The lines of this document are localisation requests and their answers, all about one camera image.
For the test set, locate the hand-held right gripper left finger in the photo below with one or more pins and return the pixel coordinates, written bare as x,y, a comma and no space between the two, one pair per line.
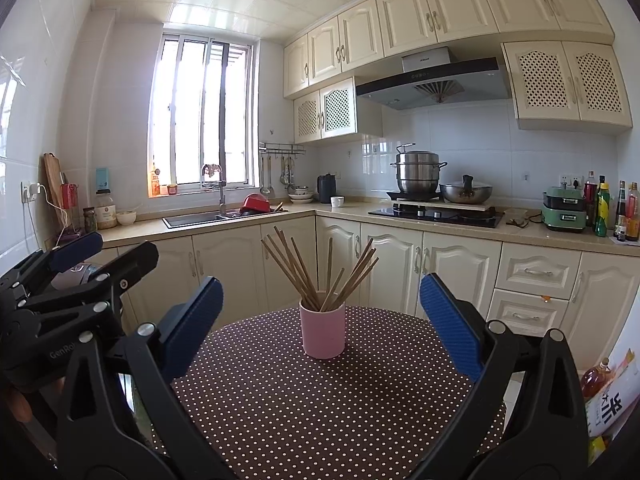
195,325

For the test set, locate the cooking oil bottle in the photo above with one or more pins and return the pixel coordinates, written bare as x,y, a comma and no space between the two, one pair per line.
595,377

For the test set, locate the dark sauce bottle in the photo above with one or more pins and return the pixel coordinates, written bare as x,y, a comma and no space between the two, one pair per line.
621,210

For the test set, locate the red sauce bottle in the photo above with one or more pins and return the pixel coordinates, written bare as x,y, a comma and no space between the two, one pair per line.
633,212

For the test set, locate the beige stove board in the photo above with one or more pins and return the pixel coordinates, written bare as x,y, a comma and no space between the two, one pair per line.
440,205

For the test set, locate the pink cup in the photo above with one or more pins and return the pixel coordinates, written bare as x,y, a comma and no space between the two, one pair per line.
322,332

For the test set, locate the steel kitchen sink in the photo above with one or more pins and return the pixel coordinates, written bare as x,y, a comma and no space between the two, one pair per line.
200,220

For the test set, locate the teal box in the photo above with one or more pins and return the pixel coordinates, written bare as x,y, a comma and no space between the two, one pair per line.
102,177

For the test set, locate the cream wall cabinets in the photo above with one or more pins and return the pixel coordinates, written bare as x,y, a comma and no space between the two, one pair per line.
450,10

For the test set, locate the white wall socket with charger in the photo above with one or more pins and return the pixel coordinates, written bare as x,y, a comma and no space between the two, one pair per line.
31,191

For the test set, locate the green yellow bottle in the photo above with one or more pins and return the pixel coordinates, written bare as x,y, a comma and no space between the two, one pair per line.
602,210

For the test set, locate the stack of white dishes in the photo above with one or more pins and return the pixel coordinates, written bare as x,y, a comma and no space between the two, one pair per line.
301,195

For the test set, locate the black electric kettle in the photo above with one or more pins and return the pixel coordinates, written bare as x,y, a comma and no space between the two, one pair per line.
326,188

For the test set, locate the beige kitchen countertop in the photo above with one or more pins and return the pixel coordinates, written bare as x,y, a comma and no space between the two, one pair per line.
550,240

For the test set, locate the steel wok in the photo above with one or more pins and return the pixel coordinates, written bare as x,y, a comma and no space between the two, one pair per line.
465,191

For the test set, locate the kitchen window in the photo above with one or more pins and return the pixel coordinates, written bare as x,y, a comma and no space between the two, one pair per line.
190,110

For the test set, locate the red plastic basin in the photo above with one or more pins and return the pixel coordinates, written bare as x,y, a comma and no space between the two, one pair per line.
255,203

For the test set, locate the large glass jar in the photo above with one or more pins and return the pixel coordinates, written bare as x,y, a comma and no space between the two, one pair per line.
106,210

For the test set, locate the white green rice bag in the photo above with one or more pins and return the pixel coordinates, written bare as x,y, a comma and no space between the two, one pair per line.
617,400

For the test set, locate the white mug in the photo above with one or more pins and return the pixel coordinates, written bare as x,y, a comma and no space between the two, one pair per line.
337,201

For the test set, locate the bunch of wooden chopsticks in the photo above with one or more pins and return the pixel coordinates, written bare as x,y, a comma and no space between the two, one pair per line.
312,295

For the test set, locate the hanging steel ladles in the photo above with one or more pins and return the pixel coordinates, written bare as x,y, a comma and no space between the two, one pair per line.
275,175

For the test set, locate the grey range hood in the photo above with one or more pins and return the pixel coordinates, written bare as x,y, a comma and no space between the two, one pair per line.
435,82

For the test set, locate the cream base cabinets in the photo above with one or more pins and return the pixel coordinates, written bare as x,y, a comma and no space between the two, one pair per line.
450,270

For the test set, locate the steel sink faucet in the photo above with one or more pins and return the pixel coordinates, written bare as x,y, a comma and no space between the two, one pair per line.
221,195

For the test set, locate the silver metal appliance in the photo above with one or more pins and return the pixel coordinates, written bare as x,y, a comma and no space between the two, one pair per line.
75,276

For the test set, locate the orange bottle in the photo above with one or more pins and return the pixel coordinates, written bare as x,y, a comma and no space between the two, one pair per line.
155,182

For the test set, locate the red kitchen tool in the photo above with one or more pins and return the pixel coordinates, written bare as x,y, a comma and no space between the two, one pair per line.
69,195

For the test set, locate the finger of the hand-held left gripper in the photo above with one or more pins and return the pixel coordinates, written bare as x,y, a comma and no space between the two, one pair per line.
77,250
135,265

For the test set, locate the wall utensil rail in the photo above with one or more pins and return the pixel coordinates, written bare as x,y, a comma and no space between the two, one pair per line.
281,149

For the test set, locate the steel steamer pot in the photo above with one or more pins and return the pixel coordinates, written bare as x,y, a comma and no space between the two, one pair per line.
417,172

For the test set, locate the person's left hand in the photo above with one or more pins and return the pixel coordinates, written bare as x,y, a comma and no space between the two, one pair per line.
21,404

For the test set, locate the wooden cutting board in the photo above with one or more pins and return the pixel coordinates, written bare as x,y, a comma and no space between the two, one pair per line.
52,180

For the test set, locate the purple plastic item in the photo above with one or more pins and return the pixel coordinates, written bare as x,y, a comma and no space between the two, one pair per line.
70,234

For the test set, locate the black cooktop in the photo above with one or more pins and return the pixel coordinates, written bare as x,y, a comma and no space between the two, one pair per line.
435,216

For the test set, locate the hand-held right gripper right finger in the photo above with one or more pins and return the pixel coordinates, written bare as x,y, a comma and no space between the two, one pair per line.
450,320

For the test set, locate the small dark jar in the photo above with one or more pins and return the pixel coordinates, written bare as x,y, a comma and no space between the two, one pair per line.
90,220

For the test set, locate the brown polka dot tablecloth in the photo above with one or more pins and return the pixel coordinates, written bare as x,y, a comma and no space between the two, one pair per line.
325,410

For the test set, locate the white bowl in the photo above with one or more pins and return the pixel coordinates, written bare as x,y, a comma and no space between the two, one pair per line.
126,217

